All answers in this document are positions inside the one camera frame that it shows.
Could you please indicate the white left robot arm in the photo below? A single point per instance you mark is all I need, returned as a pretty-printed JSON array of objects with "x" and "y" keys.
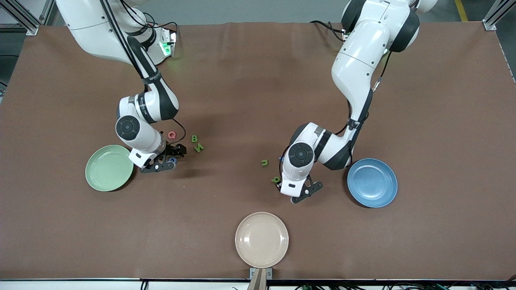
[{"x": 358, "y": 60}]

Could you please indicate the red letter Q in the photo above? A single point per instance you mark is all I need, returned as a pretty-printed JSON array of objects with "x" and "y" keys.
[{"x": 169, "y": 135}]

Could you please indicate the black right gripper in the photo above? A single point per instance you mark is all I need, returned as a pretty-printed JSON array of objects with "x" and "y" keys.
[{"x": 172, "y": 151}]

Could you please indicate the tan camera pole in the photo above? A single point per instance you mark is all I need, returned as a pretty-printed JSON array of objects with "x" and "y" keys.
[{"x": 259, "y": 282}]

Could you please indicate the white table front rail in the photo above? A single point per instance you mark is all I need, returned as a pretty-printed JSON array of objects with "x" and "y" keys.
[{"x": 60, "y": 285}]

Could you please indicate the grey metal mounting bracket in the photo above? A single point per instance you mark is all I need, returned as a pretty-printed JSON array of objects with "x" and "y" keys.
[{"x": 252, "y": 273}]

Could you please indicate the blue plate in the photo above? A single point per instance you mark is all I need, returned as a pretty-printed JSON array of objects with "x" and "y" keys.
[{"x": 375, "y": 185}]

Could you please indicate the green letter q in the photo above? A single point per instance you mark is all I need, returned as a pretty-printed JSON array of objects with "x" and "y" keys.
[{"x": 275, "y": 180}]

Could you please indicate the green plate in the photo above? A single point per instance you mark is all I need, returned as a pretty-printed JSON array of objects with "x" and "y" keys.
[{"x": 107, "y": 169}]

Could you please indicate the brown table cover sheet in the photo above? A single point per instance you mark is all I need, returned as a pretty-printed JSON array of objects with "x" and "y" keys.
[{"x": 258, "y": 100}]

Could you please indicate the green letter N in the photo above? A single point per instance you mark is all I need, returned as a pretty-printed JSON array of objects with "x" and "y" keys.
[{"x": 198, "y": 148}]

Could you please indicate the aluminium frame profile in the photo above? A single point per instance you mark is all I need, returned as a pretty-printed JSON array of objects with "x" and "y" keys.
[
  {"x": 33, "y": 29},
  {"x": 489, "y": 25}
]

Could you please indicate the beige plate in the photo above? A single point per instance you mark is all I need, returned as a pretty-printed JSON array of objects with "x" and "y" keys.
[{"x": 262, "y": 240}]

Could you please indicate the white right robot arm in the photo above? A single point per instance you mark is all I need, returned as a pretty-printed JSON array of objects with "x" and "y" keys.
[{"x": 92, "y": 32}]

